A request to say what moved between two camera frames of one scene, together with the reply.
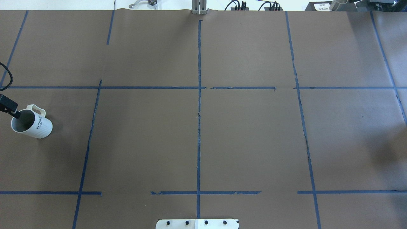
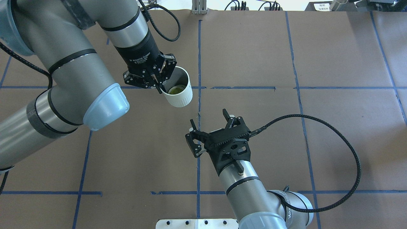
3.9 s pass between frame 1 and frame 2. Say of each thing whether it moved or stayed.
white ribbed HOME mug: moved
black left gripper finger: moved
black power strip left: stayed
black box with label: stayed
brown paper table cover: stayed
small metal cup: stayed
